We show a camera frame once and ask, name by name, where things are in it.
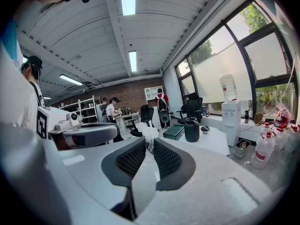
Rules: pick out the person's teal shirt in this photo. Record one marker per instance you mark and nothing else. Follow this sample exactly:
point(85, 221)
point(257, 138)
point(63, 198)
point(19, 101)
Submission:
point(9, 43)

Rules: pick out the white water dispenser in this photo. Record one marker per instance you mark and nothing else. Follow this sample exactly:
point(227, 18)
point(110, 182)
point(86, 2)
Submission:
point(230, 121)

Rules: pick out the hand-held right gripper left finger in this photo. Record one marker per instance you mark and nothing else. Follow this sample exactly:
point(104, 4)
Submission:
point(126, 163)

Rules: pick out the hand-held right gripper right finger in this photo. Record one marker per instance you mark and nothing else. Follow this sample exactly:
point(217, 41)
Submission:
point(173, 165)

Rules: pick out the white drawer unit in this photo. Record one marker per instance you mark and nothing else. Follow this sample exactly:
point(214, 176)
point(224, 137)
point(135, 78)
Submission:
point(154, 117)

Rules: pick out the dark slim bottle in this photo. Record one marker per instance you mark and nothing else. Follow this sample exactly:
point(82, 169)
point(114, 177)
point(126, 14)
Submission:
point(246, 116)

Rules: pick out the black kettle lid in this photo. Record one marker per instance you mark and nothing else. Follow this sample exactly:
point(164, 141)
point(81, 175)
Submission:
point(205, 129)

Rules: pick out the large clear water jug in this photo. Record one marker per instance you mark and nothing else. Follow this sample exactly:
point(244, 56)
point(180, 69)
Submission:
point(228, 88)

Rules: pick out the white wall cabinet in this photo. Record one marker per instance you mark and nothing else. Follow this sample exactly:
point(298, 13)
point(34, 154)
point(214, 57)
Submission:
point(151, 94)

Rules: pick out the white desk with drawers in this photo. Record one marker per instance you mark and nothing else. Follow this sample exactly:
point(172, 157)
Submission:
point(126, 118)

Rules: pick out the woven basket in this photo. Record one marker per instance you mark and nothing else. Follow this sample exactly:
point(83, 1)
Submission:
point(258, 119)

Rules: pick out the white shelf rack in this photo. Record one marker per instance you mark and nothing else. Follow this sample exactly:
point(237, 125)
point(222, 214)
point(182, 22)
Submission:
point(79, 107)

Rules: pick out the person's left hand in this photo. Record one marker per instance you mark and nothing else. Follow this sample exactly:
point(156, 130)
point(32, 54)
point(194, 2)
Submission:
point(63, 143)

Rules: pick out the black office chair with headrest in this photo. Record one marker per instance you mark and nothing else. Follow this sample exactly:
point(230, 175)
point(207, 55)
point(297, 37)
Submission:
point(194, 105)

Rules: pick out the green flat box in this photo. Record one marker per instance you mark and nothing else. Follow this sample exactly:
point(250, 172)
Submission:
point(173, 132)

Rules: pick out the blue box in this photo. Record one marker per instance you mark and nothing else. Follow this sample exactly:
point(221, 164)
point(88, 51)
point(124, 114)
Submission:
point(204, 110)

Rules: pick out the black framed window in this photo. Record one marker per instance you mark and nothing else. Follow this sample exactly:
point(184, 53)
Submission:
point(253, 78)

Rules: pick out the group of clear plastic jugs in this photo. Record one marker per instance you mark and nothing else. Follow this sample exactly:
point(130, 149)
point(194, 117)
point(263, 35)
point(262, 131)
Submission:
point(262, 151)

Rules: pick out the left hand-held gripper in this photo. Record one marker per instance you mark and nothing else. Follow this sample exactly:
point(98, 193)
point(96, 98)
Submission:
point(93, 132)

